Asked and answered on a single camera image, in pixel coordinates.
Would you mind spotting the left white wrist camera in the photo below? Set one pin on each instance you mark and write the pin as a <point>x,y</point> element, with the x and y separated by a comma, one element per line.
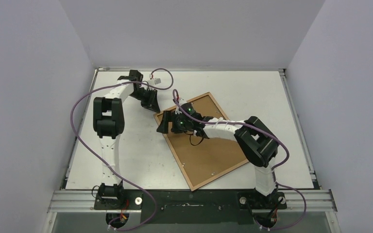
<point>154,81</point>

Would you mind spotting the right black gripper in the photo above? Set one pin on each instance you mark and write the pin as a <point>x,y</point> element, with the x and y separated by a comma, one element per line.
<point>169,122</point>

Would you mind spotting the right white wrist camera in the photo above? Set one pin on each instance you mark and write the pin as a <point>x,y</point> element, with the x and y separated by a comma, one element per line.
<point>179,103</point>

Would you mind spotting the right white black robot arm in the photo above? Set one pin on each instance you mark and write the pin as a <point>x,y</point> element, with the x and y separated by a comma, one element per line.
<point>257,142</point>

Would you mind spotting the wooden picture frame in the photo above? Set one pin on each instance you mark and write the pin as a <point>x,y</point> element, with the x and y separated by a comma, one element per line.
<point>193,186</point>

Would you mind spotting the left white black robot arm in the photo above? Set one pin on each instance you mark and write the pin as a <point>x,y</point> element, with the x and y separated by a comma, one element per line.
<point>109,123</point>

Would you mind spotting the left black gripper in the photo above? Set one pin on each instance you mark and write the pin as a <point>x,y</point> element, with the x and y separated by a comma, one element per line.
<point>152,103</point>

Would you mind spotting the aluminium front rail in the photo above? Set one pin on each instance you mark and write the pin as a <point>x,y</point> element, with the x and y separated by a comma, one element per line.
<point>82,201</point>

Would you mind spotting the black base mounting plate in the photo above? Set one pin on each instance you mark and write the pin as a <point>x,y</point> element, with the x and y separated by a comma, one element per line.
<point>208,206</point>

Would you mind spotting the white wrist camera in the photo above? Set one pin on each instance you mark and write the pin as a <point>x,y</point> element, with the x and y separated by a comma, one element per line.
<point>179,103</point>
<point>154,81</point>

